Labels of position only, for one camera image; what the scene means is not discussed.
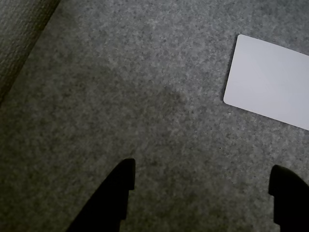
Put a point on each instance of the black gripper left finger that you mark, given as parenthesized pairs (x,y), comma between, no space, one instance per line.
(111,200)

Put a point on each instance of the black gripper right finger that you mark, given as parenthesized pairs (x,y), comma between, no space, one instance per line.
(292,205)

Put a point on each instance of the white plastic card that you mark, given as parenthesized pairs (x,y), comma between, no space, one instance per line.
(265,79)

